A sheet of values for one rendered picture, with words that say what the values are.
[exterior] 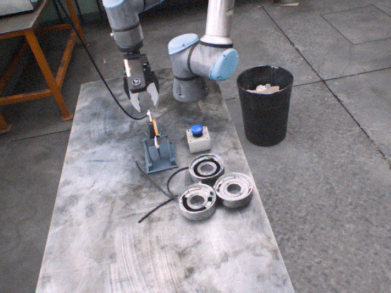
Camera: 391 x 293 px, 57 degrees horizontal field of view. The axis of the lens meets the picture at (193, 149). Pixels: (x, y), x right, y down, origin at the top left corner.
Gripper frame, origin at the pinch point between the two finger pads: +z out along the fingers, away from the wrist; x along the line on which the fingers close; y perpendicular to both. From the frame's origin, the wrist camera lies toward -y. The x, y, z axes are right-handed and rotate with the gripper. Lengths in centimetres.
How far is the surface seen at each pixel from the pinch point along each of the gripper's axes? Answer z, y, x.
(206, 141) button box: 15.0, -3.9, -15.6
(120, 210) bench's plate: 18.7, -20.9, 14.2
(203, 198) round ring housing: 16.4, -25.6, -9.7
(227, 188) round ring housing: 16.5, -24.3, -17.0
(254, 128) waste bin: 83, 81, -56
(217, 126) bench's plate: 18.5, 7.6, -21.4
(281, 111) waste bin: 71, 77, -72
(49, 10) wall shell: 74, 385, 107
